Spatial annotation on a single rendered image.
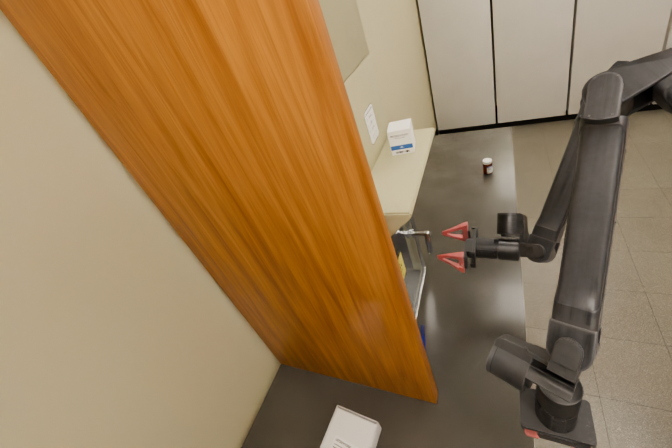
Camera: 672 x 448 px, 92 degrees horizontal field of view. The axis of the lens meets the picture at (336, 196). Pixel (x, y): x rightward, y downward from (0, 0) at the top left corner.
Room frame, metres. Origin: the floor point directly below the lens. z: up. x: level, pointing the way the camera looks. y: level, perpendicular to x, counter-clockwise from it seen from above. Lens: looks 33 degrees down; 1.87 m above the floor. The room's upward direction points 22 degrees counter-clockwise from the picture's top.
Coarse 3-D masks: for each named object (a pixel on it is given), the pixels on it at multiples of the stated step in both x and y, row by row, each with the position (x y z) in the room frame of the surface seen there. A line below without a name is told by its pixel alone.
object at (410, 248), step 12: (408, 228) 0.69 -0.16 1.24; (396, 240) 0.61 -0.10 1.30; (408, 240) 0.67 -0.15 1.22; (396, 252) 0.59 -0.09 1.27; (408, 252) 0.65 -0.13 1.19; (420, 252) 0.73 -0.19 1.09; (408, 264) 0.63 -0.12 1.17; (420, 264) 0.71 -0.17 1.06; (408, 276) 0.62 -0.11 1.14; (420, 276) 0.69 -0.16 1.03; (408, 288) 0.60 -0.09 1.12; (420, 288) 0.67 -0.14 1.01
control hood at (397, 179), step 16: (432, 128) 0.69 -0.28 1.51; (384, 144) 0.71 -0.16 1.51; (416, 144) 0.65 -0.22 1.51; (384, 160) 0.64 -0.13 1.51; (400, 160) 0.61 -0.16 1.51; (416, 160) 0.59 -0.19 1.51; (384, 176) 0.57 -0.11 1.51; (400, 176) 0.55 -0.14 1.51; (416, 176) 0.53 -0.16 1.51; (384, 192) 0.52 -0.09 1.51; (400, 192) 0.50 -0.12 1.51; (416, 192) 0.48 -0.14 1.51; (384, 208) 0.47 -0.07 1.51; (400, 208) 0.45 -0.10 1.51; (400, 224) 0.44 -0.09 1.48
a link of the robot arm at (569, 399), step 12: (528, 372) 0.23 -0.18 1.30; (540, 372) 0.22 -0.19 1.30; (552, 372) 0.22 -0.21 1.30; (528, 384) 0.22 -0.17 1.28; (540, 384) 0.21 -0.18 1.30; (552, 384) 0.20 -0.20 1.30; (564, 384) 0.19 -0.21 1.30; (576, 384) 0.19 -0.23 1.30; (540, 396) 0.20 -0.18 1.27; (552, 396) 0.19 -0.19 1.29; (564, 396) 0.18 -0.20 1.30; (576, 396) 0.18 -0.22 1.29; (552, 408) 0.18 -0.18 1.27; (564, 408) 0.18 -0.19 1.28; (576, 408) 0.17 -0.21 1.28
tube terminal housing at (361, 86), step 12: (360, 72) 0.69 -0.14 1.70; (372, 72) 0.75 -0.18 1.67; (348, 84) 0.63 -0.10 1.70; (360, 84) 0.68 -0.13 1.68; (372, 84) 0.73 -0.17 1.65; (348, 96) 0.62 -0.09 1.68; (360, 96) 0.66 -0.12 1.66; (372, 96) 0.72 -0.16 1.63; (360, 108) 0.65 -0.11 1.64; (360, 120) 0.63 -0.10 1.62; (384, 120) 0.75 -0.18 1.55; (360, 132) 0.62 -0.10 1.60; (384, 132) 0.73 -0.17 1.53; (372, 156) 0.64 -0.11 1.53; (372, 168) 0.62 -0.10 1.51
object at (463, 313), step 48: (432, 144) 1.60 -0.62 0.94; (480, 144) 1.42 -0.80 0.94; (432, 192) 1.19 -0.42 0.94; (480, 192) 1.07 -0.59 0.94; (432, 240) 0.91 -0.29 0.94; (432, 288) 0.70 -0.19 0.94; (480, 288) 0.64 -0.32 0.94; (432, 336) 0.55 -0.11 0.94; (480, 336) 0.50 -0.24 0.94; (288, 384) 0.57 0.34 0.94; (336, 384) 0.52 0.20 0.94; (480, 384) 0.38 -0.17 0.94; (288, 432) 0.44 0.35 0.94; (384, 432) 0.36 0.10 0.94; (432, 432) 0.33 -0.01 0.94; (480, 432) 0.29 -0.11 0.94
